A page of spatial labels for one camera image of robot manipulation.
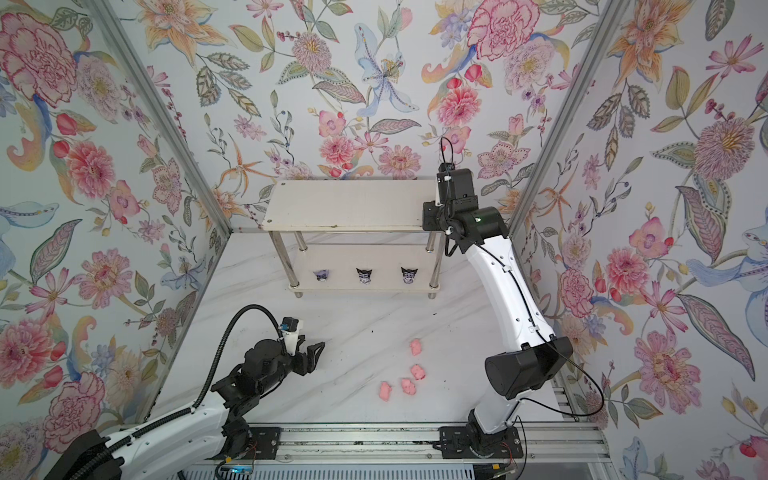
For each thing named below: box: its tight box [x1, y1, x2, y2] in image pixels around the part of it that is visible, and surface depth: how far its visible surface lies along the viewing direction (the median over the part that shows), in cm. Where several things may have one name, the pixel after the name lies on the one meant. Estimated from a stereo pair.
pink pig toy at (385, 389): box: [380, 381, 392, 402], surface depth 83 cm
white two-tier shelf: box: [263, 179, 446, 298], surface depth 99 cm
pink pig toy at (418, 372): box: [411, 364, 426, 381], surface depth 86 cm
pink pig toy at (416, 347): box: [410, 338, 423, 356], surface depth 91 cm
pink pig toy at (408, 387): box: [401, 379, 416, 395], surface depth 82 cm
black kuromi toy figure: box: [400, 266, 418, 284], surface depth 96 cm
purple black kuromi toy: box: [356, 268, 373, 285], surface depth 97 cm
